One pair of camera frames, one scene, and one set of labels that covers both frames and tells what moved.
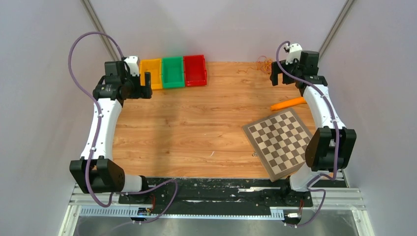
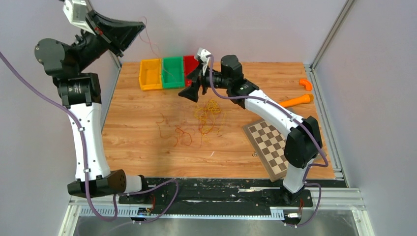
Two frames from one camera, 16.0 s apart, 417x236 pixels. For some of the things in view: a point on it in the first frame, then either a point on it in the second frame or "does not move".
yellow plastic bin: [155, 66] does not move
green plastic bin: [172, 72] does not move
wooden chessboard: [280, 141] does not move
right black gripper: [277, 69] → [191, 93]
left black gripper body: [135, 90] → [90, 46]
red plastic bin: [194, 70] does not move
